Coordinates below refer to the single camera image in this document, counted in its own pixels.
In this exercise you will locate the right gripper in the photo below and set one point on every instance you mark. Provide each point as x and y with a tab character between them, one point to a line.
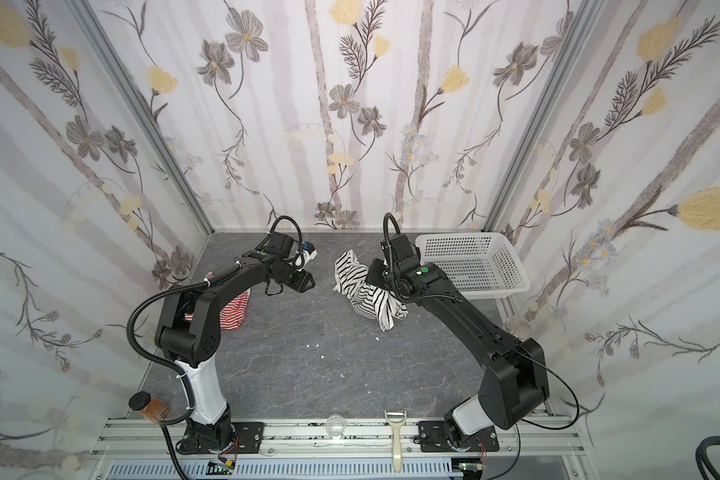
376	274

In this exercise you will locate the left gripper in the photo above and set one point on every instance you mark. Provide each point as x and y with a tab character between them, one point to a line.
297	278

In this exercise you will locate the black white striped tank top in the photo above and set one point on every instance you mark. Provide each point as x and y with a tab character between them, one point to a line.
366	299

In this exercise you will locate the red white striped tank top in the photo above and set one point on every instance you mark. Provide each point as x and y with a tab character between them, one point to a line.
234	309

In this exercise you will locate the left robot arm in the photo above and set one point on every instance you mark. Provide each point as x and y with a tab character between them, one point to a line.
189	330

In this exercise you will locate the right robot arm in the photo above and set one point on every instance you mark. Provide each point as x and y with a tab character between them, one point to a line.
515	380

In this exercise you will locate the white plastic basket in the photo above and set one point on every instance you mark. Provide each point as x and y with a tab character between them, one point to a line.
482	265

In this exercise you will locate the glass jar with lid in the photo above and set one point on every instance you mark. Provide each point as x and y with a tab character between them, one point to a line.
519	327

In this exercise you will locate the cream vegetable peeler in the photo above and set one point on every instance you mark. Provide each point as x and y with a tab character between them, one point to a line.
396	420

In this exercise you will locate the clear glass cup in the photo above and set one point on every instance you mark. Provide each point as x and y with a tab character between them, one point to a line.
335	426

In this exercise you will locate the brown spice jar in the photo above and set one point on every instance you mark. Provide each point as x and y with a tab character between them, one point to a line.
149	406

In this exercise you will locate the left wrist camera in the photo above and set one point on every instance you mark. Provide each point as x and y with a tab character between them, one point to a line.
307	253

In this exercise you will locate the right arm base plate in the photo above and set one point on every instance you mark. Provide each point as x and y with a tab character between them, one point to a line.
442	436

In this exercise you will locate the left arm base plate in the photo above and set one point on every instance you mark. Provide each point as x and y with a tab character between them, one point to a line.
240	437

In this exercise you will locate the aluminium front rail frame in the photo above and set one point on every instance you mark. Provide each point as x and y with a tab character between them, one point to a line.
302	449

